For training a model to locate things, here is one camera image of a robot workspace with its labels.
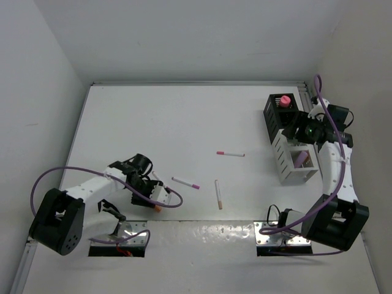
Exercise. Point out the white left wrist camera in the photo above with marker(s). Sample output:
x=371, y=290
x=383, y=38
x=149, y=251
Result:
x=160, y=194

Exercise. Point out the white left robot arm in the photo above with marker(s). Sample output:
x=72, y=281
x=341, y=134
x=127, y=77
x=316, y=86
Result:
x=65, y=217

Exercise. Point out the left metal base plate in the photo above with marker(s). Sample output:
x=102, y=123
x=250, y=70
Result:
x=127, y=233

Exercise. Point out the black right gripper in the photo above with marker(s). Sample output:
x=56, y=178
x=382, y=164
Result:
x=300, y=119

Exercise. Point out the white marker peach cap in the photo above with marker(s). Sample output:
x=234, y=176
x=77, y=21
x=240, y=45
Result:
x=218, y=194

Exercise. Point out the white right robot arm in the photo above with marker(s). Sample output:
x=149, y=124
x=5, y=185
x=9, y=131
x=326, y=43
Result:
x=337, y=217

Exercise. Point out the white front cover board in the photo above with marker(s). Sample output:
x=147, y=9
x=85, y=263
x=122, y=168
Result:
x=201, y=257

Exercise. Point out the white marker pink-red cap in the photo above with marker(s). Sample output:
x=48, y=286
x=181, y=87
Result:
x=224, y=153

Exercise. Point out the metal base plate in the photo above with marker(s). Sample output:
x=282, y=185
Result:
x=127, y=233
x=282, y=239

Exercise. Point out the purple highlighter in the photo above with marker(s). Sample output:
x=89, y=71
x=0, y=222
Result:
x=300, y=160

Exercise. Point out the white marker pink cap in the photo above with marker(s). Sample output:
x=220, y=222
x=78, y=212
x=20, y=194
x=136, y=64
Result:
x=156, y=176

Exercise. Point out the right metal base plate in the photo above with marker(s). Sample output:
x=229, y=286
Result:
x=282, y=239

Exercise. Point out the black and white organizer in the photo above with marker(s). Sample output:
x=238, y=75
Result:
x=286, y=151

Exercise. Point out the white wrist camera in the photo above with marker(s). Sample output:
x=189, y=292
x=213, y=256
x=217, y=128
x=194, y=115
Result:
x=317, y=109
x=160, y=194

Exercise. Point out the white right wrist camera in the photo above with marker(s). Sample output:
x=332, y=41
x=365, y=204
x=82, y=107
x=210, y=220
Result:
x=317, y=109

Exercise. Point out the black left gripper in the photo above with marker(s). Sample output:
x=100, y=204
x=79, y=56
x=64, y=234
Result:
x=136, y=199

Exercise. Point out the white marker magenta cap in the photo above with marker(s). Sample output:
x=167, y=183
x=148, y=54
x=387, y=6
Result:
x=186, y=183

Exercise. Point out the pink-capped clear marker jar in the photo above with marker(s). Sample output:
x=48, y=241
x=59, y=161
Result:
x=285, y=101

